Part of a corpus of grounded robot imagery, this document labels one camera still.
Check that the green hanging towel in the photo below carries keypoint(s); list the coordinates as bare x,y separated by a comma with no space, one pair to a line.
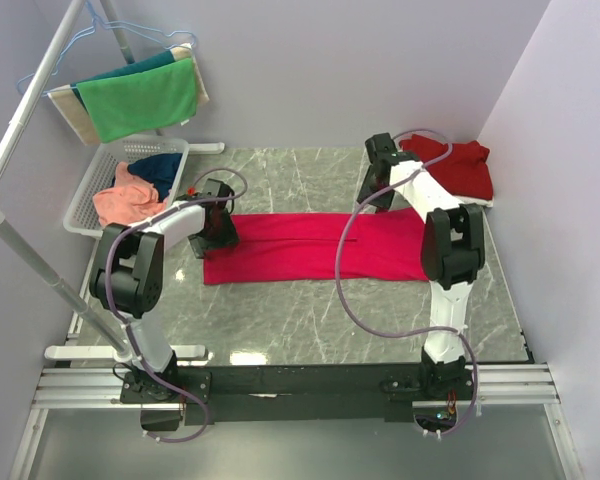
171,103

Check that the teal hanging towel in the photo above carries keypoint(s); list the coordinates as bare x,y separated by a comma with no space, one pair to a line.
120,70

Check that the white laundry basket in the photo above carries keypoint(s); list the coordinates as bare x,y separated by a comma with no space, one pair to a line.
81,216

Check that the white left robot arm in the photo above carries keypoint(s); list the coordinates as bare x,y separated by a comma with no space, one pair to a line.
127,277

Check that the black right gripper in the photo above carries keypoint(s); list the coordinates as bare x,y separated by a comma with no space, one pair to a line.
364,191

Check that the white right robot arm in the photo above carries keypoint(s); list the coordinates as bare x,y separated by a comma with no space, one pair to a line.
452,254

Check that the navy t-shirt in basket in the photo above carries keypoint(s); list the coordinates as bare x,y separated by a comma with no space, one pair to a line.
159,170

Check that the salmon t-shirt in basket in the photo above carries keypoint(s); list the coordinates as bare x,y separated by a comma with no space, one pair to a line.
131,199

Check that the pink red t-shirt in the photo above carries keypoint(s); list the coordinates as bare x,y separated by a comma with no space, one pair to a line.
302,246

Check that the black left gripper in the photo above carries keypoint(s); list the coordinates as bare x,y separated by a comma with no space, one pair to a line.
228,237

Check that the beige hanging towel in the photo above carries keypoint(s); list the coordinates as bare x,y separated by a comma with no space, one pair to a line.
77,117

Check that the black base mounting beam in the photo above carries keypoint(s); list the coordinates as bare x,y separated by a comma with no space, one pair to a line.
222,394

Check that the dark red folded t-shirt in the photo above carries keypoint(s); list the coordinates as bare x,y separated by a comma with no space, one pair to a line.
463,173

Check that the white folded t-shirt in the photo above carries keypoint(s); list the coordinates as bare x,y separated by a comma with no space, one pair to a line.
486,203

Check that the aluminium rail frame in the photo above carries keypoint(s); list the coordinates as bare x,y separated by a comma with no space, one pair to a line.
94,388

